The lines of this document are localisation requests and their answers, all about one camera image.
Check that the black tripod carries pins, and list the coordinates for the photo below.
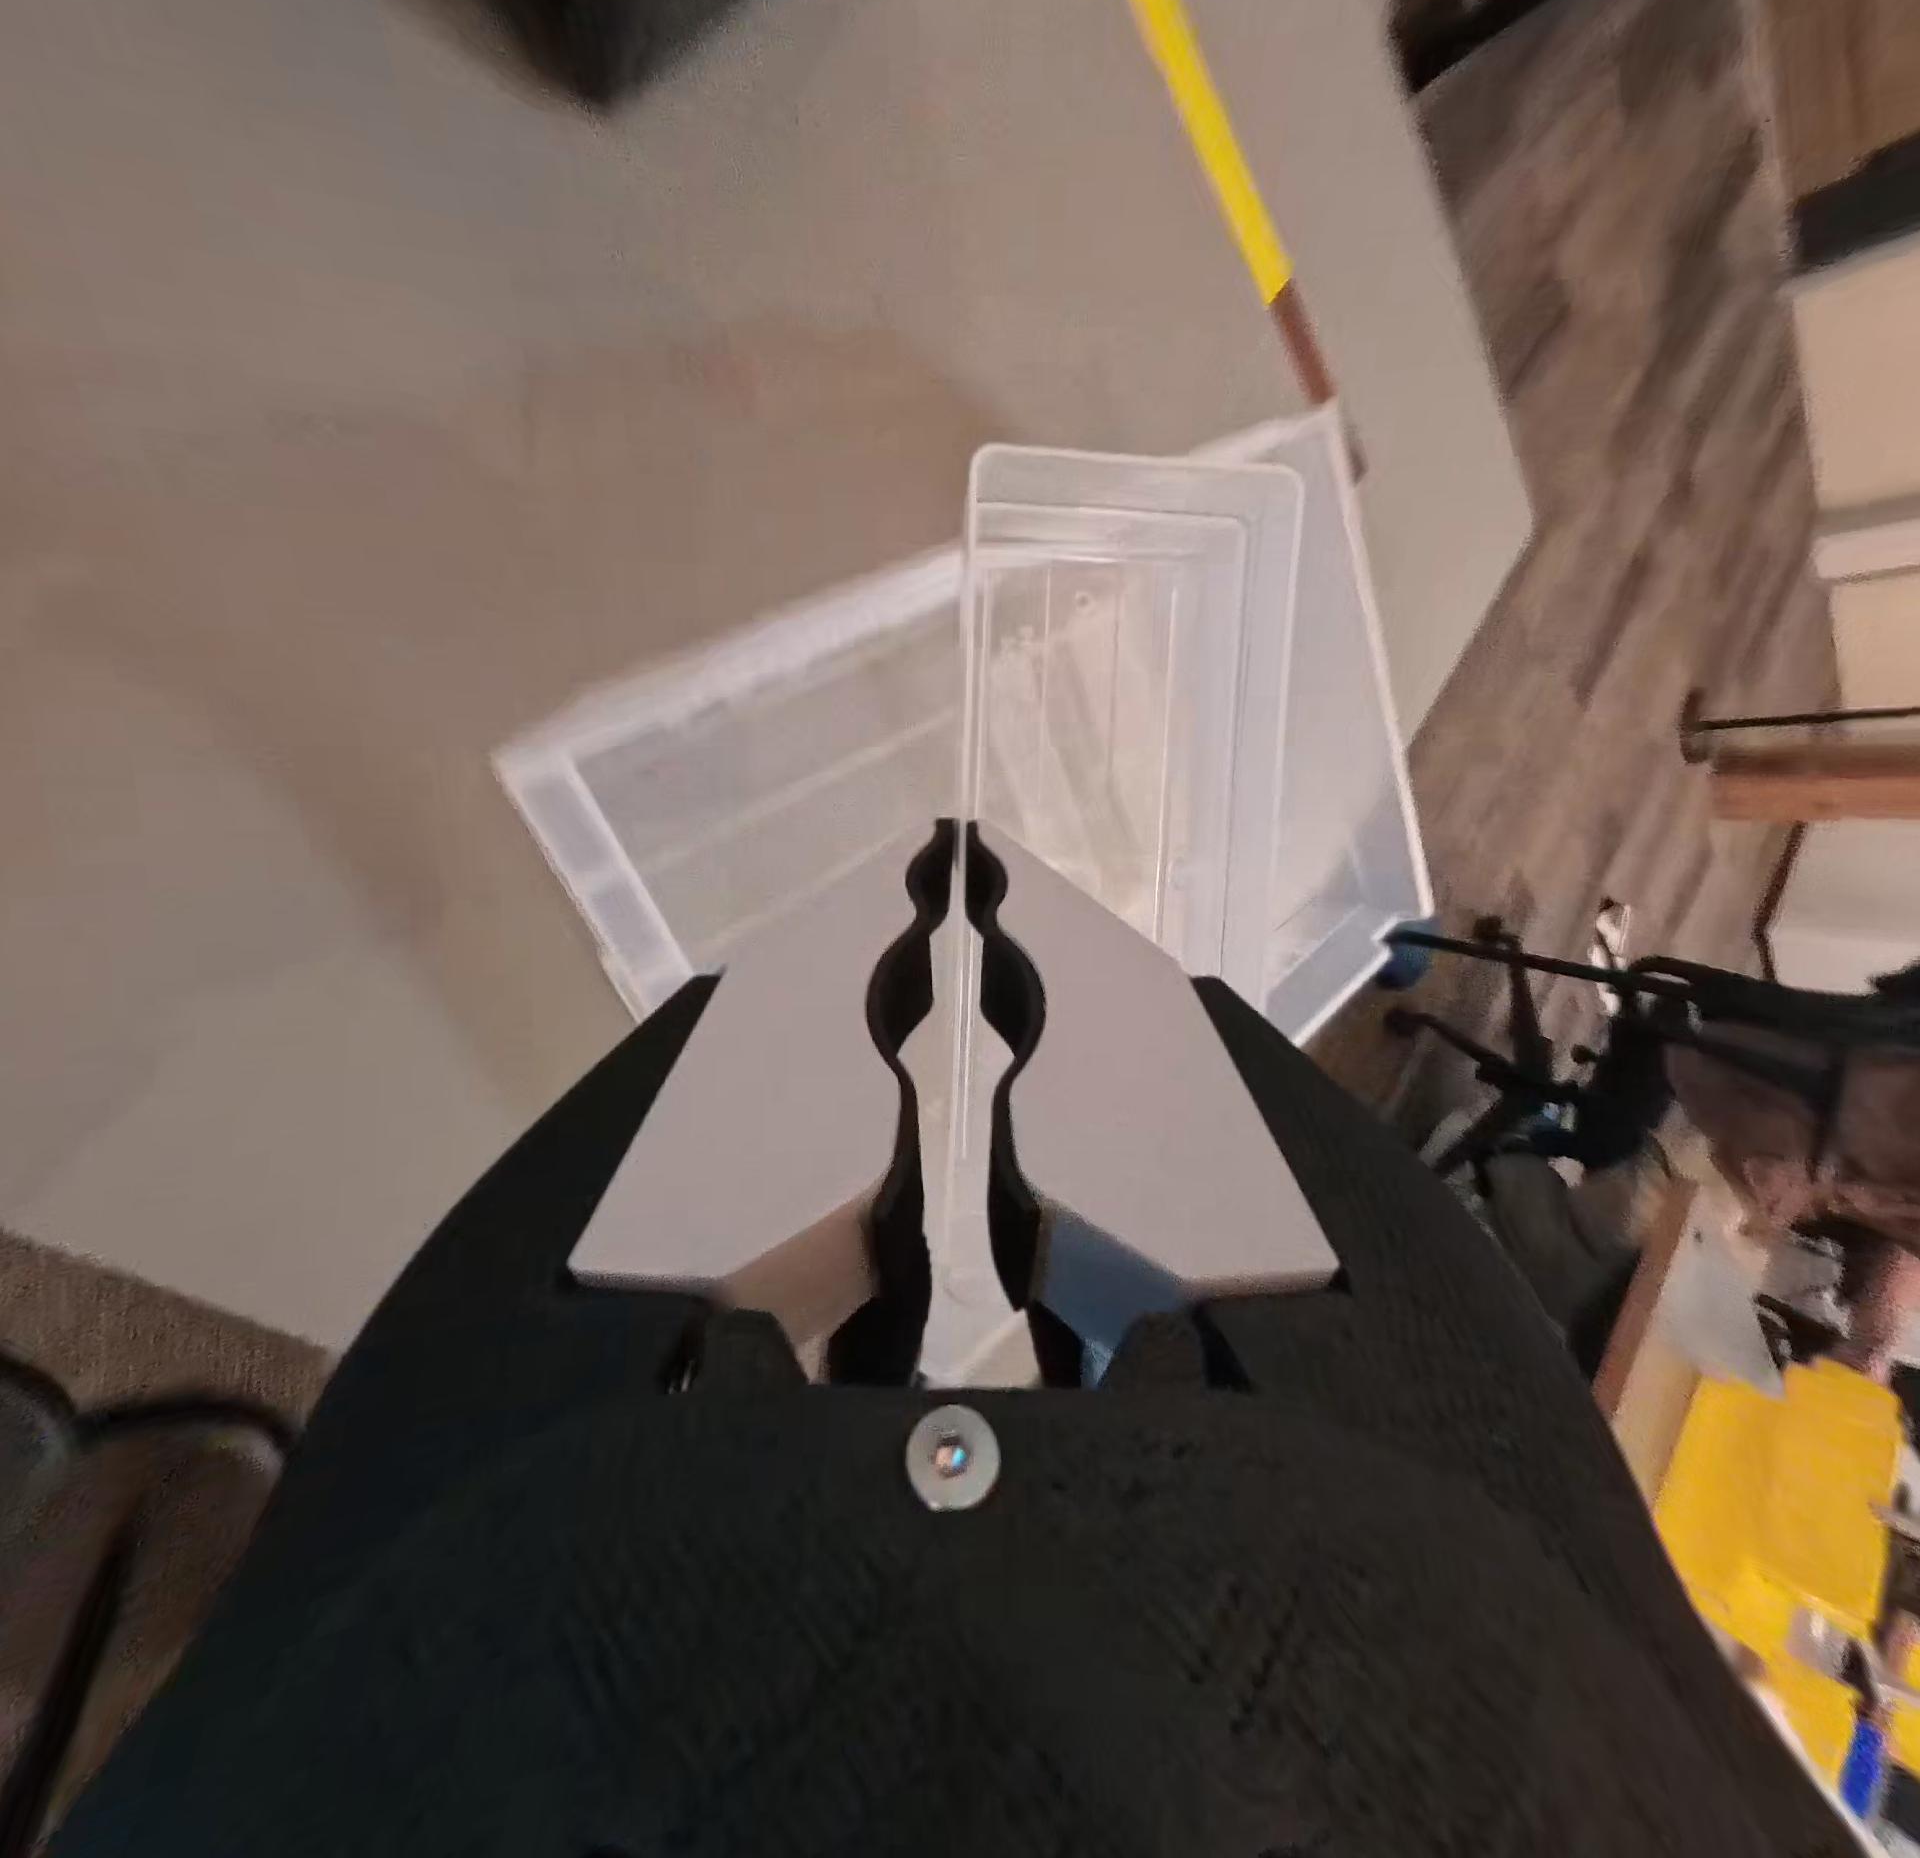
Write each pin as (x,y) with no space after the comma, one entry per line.
(1650,989)

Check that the wooden table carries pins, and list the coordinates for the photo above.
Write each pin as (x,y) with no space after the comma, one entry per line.
(1814,793)

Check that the clear plastic drawer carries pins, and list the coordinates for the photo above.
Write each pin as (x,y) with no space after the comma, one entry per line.
(1111,658)

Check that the dark blurred object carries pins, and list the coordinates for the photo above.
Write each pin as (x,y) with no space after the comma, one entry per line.
(644,13)

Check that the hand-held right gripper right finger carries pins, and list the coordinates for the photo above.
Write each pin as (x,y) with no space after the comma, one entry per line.
(1185,1139)

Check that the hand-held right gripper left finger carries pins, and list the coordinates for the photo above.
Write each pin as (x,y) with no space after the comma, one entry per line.
(705,1139)

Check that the yellow stack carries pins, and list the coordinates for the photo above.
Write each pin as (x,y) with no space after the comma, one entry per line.
(1778,1513)

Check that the yellow and brown pole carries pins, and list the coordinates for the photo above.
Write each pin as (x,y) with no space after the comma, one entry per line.
(1200,118)

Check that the large clear plastic bin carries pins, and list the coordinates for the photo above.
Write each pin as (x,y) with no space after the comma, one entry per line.
(721,822)

